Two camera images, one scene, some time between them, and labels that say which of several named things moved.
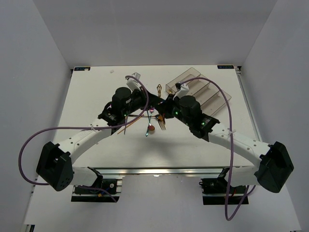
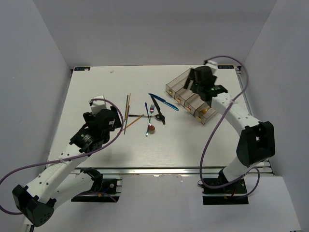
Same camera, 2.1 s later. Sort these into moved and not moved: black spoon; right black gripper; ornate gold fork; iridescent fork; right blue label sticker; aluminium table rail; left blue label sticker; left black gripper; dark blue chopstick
Moved: left black gripper; ornate gold fork; right black gripper
Not moved: aluminium table rail; iridescent fork; black spoon; dark blue chopstick; left blue label sticker; right blue label sticker
